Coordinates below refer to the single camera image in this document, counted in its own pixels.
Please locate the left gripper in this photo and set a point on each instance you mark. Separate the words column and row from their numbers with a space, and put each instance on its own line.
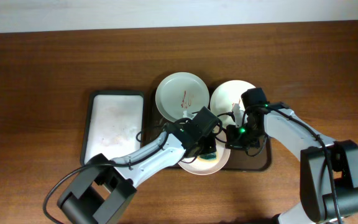
column 210, row 145

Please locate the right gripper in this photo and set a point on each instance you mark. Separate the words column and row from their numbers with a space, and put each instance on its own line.
column 232, row 142

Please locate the green yellow sponge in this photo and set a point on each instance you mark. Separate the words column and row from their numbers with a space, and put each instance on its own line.
column 210, row 157

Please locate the pinkish white plate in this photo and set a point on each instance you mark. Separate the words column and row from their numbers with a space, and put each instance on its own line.
column 207, row 166

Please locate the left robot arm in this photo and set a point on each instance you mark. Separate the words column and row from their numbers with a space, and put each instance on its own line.
column 102, row 189

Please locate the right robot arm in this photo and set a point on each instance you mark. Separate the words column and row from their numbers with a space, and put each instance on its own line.
column 328, row 168

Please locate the brown plastic tray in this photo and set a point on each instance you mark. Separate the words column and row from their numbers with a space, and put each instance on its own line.
column 238, row 160

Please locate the white soapy tray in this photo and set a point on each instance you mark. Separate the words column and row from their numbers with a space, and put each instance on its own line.
column 113, row 119

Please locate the cream white plate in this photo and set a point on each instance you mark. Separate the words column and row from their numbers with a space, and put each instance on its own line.
column 225, row 96

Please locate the pale green plate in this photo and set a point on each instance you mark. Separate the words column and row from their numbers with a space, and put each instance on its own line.
column 179, row 92

